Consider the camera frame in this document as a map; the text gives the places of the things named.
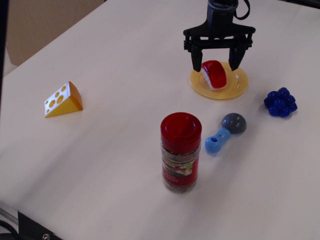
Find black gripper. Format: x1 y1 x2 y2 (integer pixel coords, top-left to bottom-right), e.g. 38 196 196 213
183 6 256 72

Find yellow toy cheese wedge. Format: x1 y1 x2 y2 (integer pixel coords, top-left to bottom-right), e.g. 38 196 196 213
44 81 83 118

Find red lid spice jar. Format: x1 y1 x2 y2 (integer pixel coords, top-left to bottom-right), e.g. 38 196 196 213
160 112 202 193

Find black cable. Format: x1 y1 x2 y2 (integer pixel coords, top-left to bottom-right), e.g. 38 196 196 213
233 0 251 20

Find yellow plastic plate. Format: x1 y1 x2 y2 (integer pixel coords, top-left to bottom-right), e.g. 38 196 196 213
190 61 248 100

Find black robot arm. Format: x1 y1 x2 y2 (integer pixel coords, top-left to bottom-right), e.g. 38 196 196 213
183 0 256 72

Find blue grey toy scoop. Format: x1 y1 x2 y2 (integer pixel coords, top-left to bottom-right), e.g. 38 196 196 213
204 112 247 154

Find blue toy grapes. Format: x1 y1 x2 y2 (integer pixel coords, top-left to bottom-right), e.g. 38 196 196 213
263 87 298 118

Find black corner bracket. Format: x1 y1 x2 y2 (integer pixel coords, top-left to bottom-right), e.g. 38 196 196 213
18 211 62 240

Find red toy sushi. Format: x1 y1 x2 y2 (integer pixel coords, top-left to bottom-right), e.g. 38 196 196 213
201 60 227 91

